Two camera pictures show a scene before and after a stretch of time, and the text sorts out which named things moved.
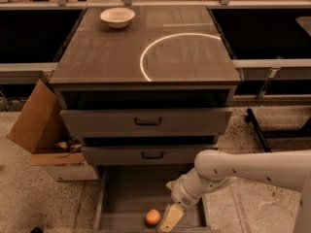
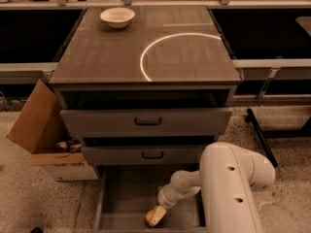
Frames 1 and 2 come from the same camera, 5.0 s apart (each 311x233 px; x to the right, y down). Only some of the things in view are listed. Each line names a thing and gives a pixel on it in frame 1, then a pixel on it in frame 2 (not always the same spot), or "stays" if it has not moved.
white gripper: (181, 195) -> (166, 199)
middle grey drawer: (146, 154) stays
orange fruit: (153, 216) stays
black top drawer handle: (148, 123) stays
